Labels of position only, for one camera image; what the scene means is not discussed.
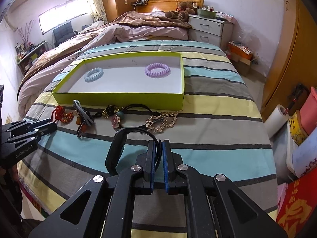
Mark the floral curtain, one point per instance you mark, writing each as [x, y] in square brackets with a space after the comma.
[95, 0]

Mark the black fitness band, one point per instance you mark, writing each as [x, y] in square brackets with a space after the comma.
[117, 147]

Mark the pink plastic container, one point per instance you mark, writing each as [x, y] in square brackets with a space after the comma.
[308, 112]

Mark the red gold gift bag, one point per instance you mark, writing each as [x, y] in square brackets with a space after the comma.
[297, 215]

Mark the lime green shallow box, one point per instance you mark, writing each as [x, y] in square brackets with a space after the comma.
[154, 79]

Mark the cardboard box with books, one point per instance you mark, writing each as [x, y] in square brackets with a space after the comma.
[241, 57]

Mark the wooden wardrobe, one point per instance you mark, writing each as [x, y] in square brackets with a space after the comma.
[295, 58]

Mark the white paper roll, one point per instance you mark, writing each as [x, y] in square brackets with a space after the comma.
[276, 120]

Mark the black office chair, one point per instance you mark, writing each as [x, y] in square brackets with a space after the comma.
[63, 33]

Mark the pink brown duvet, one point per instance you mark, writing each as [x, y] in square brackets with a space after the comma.
[127, 27]

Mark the brown teddy bear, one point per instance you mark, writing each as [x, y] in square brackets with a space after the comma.
[182, 12]

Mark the white bedside cabinet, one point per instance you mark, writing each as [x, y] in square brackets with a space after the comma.
[212, 31]

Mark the desk with clutter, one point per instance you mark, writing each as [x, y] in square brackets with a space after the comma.
[30, 58]

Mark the wooden headboard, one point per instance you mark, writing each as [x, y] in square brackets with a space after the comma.
[163, 5]

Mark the green basin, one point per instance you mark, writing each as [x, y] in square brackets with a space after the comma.
[206, 14]

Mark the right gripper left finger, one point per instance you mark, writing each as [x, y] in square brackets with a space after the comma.
[149, 169]

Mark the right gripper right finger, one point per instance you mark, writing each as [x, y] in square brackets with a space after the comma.
[168, 166]

